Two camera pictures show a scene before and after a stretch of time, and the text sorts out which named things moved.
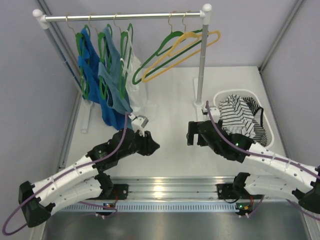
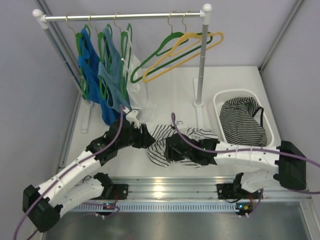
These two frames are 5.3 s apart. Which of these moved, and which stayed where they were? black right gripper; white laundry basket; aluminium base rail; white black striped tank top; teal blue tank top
Moved: black right gripper; white black striped tank top
Stayed: white laundry basket; teal blue tank top; aluminium base rail
